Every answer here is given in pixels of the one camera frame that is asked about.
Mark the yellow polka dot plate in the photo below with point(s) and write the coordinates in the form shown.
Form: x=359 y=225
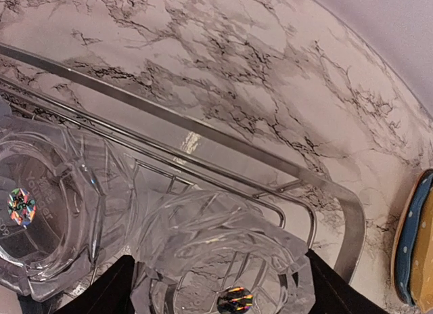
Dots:
x=421 y=269

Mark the blue polka dot plate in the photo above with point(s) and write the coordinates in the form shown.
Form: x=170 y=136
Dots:
x=407 y=239

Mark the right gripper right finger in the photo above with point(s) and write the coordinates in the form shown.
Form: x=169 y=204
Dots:
x=333 y=295

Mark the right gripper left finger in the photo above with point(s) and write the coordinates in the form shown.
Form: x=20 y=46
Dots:
x=110 y=293

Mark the clear drinking glass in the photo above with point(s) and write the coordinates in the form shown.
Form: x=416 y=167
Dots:
x=213 y=252
x=70 y=200

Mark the metal wire dish rack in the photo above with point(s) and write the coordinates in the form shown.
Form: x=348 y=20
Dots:
x=354 y=215

